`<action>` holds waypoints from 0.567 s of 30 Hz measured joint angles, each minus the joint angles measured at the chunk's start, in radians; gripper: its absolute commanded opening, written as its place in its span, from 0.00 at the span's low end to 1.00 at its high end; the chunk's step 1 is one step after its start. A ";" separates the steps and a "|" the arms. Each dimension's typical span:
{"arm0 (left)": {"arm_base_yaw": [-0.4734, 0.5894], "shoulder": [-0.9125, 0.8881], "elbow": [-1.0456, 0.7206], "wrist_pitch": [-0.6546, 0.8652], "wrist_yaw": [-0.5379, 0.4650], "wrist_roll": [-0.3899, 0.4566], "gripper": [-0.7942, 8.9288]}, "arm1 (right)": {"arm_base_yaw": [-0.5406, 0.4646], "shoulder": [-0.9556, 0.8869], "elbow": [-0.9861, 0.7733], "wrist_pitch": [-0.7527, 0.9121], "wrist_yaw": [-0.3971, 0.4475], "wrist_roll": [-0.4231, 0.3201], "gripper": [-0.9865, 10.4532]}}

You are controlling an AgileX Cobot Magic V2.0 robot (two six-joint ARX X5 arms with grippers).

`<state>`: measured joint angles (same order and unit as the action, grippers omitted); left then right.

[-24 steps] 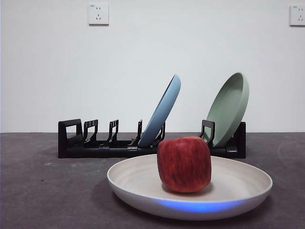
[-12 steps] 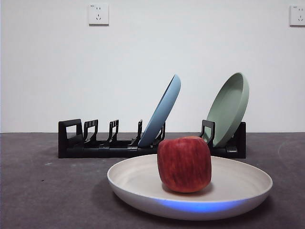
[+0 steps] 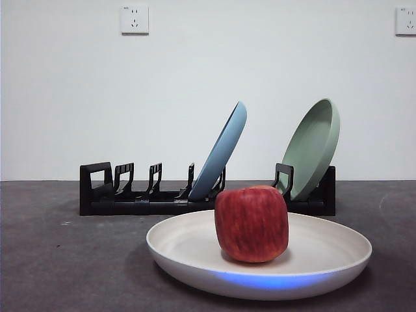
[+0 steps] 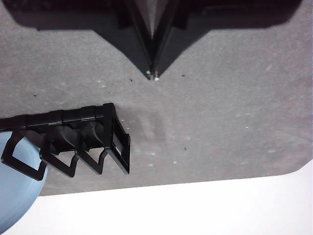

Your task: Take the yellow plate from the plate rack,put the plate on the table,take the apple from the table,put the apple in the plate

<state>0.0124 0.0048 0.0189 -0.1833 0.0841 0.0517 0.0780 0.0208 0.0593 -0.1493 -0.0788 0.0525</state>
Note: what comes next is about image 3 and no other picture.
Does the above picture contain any red apple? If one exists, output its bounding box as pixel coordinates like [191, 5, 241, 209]
[214, 185, 290, 263]

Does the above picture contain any pale yellow round plate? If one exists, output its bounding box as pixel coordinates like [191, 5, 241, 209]
[145, 209, 372, 300]

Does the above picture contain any blue round plate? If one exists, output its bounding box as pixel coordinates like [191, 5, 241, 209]
[188, 100, 248, 202]

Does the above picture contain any black plate rack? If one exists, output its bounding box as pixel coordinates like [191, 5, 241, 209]
[79, 161, 337, 216]

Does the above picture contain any green round plate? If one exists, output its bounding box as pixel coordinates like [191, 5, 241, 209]
[280, 98, 341, 202]

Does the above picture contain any white wall socket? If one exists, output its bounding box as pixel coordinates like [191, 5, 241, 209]
[395, 6, 416, 36]
[121, 5, 150, 36]

